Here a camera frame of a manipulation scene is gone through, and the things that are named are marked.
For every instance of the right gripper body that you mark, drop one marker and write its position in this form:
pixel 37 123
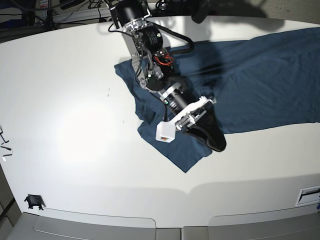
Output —
pixel 186 112

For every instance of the blue T-shirt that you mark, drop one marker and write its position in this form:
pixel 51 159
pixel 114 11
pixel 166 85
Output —
pixel 265 82

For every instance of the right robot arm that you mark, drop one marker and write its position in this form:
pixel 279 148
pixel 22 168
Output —
pixel 152 48

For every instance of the white label plate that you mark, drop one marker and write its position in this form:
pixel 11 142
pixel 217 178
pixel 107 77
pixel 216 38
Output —
pixel 308 196

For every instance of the black table clamp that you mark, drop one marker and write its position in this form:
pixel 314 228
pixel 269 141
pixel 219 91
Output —
pixel 35 201

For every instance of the allen keys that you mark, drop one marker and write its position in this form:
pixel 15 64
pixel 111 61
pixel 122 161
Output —
pixel 4 146

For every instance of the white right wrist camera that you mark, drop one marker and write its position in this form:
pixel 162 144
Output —
pixel 165 132

